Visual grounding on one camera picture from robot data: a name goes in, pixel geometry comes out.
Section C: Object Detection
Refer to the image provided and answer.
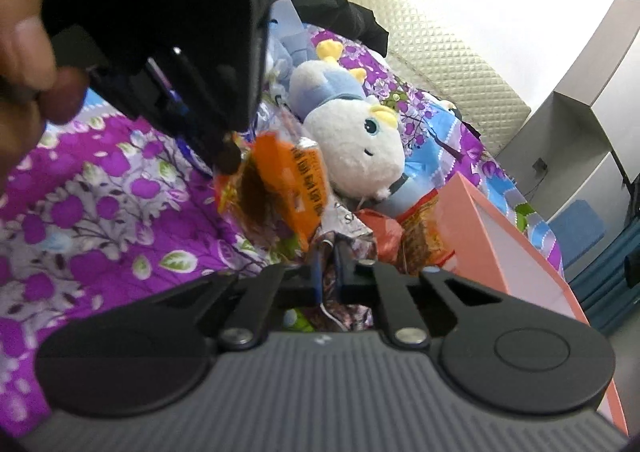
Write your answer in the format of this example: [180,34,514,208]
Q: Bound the blue folding chair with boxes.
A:
[546,198,607,254]

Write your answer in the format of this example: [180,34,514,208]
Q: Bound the purple floral printed blanket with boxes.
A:
[0,27,566,438]

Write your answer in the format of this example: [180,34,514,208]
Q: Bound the grey wardrobe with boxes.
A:
[494,0,640,233]

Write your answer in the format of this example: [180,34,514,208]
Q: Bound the yellow and brown snack packet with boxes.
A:
[399,192,457,274]

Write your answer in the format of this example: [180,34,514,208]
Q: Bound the pale blue plastic bag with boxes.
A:
[265,0,307,100]

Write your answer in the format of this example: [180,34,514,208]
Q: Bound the blue curtain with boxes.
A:
[569,214,640,335]

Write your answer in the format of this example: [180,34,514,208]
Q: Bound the deep pink cardboard box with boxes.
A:
[434,171,628,435]

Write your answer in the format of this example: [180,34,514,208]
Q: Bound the person's left hand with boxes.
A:
[0,0,86,194]

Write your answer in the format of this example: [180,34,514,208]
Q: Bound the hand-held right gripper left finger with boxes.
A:
[145,252,324,352]

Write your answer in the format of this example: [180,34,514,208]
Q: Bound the white and blue plush toy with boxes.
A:
[289,41,442,214]

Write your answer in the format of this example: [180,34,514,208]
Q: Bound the silver snack packet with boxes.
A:
[309,203,377,283]

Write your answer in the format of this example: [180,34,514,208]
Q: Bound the red foil snack packet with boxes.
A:
[359,208,407,264]

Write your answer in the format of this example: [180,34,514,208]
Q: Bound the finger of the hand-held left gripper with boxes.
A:
[91,58,215,164]
[154,46,243,175]

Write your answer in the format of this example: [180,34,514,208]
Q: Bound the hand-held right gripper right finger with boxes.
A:
[334,242,505,349]

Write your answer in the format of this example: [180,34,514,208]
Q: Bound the orange snack packet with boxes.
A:
[239,131,329,254]

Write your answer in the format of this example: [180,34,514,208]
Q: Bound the cream quilted headboard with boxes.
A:
[299,0,532,154]

